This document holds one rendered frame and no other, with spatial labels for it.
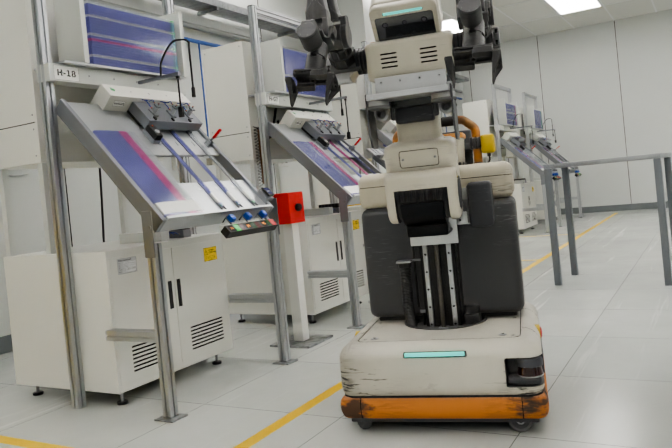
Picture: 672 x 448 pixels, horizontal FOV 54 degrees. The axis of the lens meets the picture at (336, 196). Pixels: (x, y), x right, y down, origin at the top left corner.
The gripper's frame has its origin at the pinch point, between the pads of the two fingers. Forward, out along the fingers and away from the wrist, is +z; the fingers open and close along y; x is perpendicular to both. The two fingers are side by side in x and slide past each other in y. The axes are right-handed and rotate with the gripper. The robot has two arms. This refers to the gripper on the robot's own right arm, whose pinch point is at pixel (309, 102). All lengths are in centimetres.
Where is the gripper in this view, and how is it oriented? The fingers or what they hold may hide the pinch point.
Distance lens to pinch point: 179.0
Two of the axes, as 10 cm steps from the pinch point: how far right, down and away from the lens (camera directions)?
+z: -1.2, 8.7, -4.8
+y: 9.7, -0.1, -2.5
